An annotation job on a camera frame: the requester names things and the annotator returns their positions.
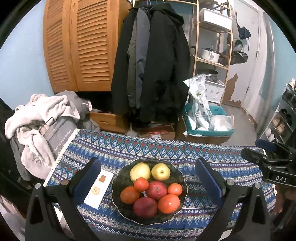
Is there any wooden louvred closet door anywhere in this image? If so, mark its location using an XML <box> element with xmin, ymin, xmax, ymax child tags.
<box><xmin>43</xmin><ymin>0</ymin><xmax>132</xmax><ymax>93</ymax></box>

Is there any small orange tomato centre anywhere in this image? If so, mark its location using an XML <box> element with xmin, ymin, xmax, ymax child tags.
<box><xmin>133</xmin><ymin>177</ymin><xmax>149</xmax><ymax>192</ymax></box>

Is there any white storage box top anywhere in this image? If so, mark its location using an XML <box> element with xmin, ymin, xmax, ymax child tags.
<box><xmin>199</xmin><ymin>8</ymin><xmax>232</xmax><ymax>31</ymax></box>

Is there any blue patterned tablecloth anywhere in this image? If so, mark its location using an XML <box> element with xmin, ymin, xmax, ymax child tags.
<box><xmin>45</xmin><ymin>129</ymin><xmax>275</xmax><ymax>240</ymax></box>

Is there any clear plastic bag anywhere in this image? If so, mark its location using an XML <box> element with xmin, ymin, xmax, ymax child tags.
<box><xmin>209</xmin><ymin>114</ymin><xmax>234</xmax><ymax>132</ymax></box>

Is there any grey hanging jacket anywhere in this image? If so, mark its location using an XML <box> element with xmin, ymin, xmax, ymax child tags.
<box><xmin>127</xmin><ymin>7</ymin><xmax>150</xmax><ymax>109</ymax></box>

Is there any white door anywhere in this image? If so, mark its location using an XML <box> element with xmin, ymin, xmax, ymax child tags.
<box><xmin>222</xmin><ymin>1</ymin><xmax>260</xmax><ymax>108</ymax></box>

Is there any red apple centre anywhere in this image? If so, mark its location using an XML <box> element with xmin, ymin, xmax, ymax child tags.
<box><xmin>145</xmin><ymin>181</ymin><xmax>168</xmax><ymax>201</ymax></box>

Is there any dark red apple front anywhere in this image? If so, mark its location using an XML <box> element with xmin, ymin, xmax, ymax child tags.
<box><xmin>133</xmin><ymin>197</ymin><xmax>158</xmax><ymax>219</ymax></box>

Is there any wooden drawer box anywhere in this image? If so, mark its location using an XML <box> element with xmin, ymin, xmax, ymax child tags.
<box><xmin>89</xmin><ymin>111</ymin><xmax>129</xmax><ymax>134</ymax></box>

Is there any orange fruit left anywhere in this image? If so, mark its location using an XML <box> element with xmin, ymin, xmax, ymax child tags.
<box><xmin>120</xmin><ymin>186</ymin><xmax>140</xmax><ymax>204</ymax></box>

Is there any black hanging coat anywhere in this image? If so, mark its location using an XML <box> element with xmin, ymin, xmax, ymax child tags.
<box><xmin>111</xmin><ymin>3</ymin><xmax>190</xmax><ymax>126</ymax></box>

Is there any wooden shelf rack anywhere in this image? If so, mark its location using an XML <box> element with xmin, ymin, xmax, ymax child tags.
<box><xmin>190</xmin><ymin>1</ymin><xmax>233</xmax><ymax>105</ymax></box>

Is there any dark scalloped fruit bowl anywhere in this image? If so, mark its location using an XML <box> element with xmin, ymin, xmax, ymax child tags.
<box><xmin>111</xmin><ymin>158</ymin><xmax>188</xmax><ymax>225</ymax></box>

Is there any white rectangular plate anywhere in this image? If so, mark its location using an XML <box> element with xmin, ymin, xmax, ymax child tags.
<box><xmin>84</xmin><ymin>170</ymin><xmax>113</xmax><ymax>209</ymax></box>

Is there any white appliance on shelf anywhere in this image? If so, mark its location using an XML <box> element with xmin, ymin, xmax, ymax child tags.
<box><xmin>205</xmin><ymin>80</ymin><xmax>226</xmax><ymax>104</ymax></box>

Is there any large orange fruit front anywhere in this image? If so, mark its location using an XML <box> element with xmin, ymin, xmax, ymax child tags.
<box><xmin>158</xmin><ymin>194</ymin><xmax>180</xmax><ymax>214</ymax></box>

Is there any white fleece blanket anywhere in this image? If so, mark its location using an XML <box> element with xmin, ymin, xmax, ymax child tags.
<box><xmin>4</xmin><ymin>94</ymin><xmax>80</xmax><ymax>179</ymax></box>

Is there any yellow apple right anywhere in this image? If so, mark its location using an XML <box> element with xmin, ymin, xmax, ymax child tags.
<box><xmin>151</xmin><ymin>163</ymin><xmax>171</xmax><ymax>181</ymax></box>

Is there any white cooking pot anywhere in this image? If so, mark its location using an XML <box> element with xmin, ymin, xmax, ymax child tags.
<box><xmin>201</xmin><ymin>48</ymin><xmax>220</xmax><ymax>63</ymax></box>

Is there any grey printed cloth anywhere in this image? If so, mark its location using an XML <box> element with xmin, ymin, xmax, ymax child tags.
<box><xmin>39</xmin><ymin>116</ymin><xmax>76</xmax><ymax>159</ymax></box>

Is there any white printed bag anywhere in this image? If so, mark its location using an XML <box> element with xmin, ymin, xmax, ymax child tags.
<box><xmin>183</xmin><ymin>73</ymin><xmax>212</xmax><ymax>131</ymax></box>

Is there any cardboard box on floor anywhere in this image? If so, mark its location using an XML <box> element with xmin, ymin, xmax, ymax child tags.
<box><xmin>137</xmin><ymin>125</ymin><xmax>176</xmax><ymax>141</ymax></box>

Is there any teal plastic bin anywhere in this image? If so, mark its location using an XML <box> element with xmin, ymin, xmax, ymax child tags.
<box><xmin>182</xmin><ymin>103</ymin><xmax>235</xmax><ymax>137</ymax></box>

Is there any small orange fruit right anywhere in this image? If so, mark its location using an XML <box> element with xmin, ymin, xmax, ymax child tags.
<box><xmin>168</xmin><ymin>183</ymin><xmax>183</xmax><ymax>196</ymax></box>

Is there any yellow pear left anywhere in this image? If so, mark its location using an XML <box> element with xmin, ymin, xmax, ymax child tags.
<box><xmin>130</xmin><ymin>162</ymin><xmax>151</xmax><ymax>182</ymax></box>

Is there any shoe rack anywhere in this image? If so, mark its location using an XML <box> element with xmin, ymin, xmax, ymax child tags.
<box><xmin>260</xmin><ymin>78</ymin><xmax>295</xmax><ymax>144</ymax></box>

